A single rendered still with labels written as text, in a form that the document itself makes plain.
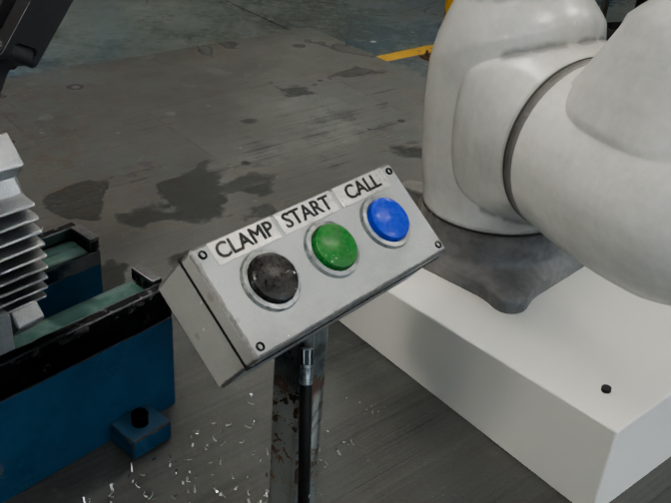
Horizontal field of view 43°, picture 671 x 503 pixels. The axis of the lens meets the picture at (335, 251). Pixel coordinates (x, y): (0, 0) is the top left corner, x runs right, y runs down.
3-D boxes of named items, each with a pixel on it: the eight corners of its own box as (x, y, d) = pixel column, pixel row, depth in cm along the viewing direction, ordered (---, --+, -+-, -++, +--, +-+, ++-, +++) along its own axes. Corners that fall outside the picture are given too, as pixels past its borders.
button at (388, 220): (373, 256, 54) (389, 245, 52) (347, 218, 54) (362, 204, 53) (403, 241, 56) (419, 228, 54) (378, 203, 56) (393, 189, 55)
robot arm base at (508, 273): (454, 183, 102) (457, 139, 100) (620, 250, 88) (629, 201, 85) (343, 233, 92) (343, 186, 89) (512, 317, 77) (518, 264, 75)
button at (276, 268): (257, 320, 47) (272, 307, 46) (228, 274, 47) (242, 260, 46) (296, 299, 49) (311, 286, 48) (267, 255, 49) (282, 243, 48)
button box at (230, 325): (219, 392, 48) (260, 360, 44) (153, 286, 49) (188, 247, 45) (405, 280, 60) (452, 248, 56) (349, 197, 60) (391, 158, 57)
